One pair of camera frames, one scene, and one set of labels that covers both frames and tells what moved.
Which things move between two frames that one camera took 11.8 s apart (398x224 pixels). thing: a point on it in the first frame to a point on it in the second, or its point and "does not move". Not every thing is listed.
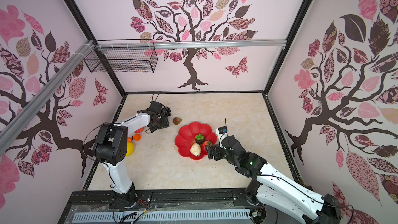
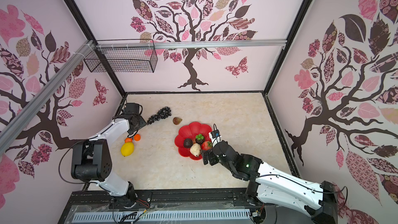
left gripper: x=165 y=124 to x=143 y=123
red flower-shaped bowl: x=187 y=134 does not move
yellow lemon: x=130 y=149 does not move
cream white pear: x=196 y=149 does not move
